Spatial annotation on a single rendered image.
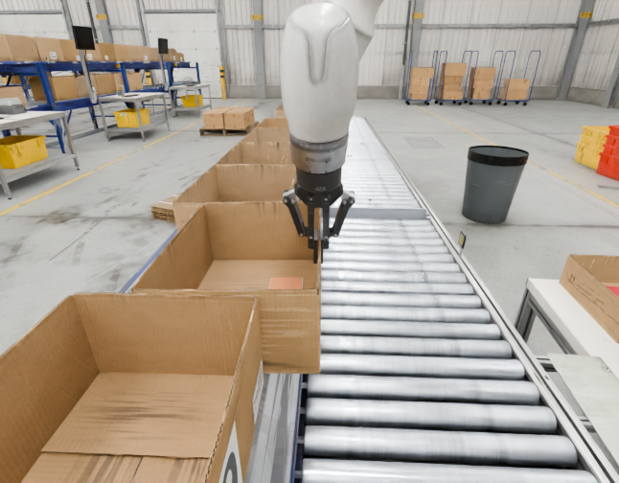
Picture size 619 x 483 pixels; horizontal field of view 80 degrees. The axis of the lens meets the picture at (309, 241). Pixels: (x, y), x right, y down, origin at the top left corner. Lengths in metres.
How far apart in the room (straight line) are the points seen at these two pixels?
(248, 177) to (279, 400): 0.87
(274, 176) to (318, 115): 0.82
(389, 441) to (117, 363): 0.50
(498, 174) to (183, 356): 3.30
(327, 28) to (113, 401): 0.61
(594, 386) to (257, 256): 0.81
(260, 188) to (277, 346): 0.80
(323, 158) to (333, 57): 0.14
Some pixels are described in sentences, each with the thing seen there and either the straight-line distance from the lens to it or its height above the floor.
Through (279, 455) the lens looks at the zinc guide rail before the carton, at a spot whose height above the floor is 0.89.
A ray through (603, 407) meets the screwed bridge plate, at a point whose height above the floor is 0.75.
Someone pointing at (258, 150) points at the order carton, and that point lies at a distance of 1.70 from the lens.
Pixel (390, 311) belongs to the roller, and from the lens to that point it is 1.06.
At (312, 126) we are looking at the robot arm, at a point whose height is 1.29.
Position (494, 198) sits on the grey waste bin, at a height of 0.25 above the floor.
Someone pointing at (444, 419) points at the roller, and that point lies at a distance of 0.84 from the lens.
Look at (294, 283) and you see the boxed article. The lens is 0.85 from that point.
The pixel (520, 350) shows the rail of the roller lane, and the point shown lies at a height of 0.74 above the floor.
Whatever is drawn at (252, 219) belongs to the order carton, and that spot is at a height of 1.01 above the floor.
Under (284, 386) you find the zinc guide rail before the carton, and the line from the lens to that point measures 0.65.
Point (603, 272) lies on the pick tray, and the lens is 1.43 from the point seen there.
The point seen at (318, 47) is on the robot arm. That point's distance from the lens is 0.48.
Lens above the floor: 1.37
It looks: 26 degrees down
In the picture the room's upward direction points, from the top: straight up
